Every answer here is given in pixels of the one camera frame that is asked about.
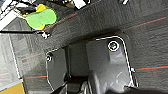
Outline green and yellow toy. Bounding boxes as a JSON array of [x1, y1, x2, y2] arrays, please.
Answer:
[[25, 3, 56, 31]]

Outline wooden door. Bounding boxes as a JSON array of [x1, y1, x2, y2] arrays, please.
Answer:
[[0, 80, 27, 94]]

